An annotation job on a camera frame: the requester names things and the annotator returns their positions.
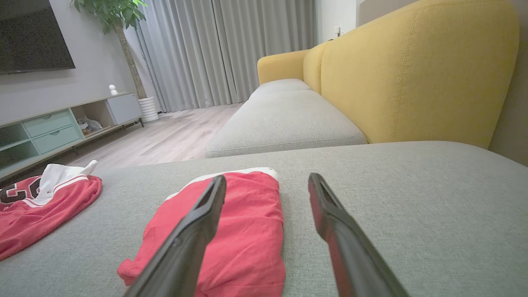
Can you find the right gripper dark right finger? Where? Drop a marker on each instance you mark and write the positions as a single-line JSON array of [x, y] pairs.
[[354, 255]]

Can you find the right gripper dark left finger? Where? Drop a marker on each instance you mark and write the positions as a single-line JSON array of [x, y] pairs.
[[181, 255]]

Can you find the red white basketball jersey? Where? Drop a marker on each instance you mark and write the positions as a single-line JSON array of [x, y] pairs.
[[41, 218]]

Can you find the red folded shorts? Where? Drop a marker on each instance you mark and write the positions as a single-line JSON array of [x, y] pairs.
[[251, 231]]

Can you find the large grey sofa chaise cushion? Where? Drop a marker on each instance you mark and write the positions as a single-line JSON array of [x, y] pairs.
[[412, 206]]

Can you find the white ribbed plant pot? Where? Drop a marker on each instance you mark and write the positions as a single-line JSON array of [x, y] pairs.
[[148, 109]]

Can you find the grey sofa seat cushion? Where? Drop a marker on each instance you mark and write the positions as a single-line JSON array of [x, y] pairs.
[[280, 86], [284, 119]]

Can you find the grey cabinet door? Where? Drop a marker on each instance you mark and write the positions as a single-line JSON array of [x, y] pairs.
[[123, 108]]

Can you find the small grey shelf item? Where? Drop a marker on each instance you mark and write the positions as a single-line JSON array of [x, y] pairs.
[[90, 124]]

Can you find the low wooden television cabinet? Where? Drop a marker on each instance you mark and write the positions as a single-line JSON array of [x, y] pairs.
[[95, 111]]

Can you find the pale green cabinet drawer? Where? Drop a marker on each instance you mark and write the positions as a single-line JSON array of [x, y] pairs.
[[55, 139], [47, 123]]

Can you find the small white figurine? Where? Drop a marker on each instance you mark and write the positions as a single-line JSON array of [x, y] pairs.
[[112, 89]]

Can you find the yellow sofa backrest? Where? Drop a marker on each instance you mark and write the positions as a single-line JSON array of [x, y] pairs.
[[412, 74]]

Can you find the grey pleated curtain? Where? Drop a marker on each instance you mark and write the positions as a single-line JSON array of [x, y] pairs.
[[206, 49]]

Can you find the green leafy potted tree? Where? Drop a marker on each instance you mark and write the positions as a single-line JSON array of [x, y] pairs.
[[111, 12]]

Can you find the black flat television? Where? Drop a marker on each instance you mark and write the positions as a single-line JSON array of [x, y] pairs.
[[29, 33]]

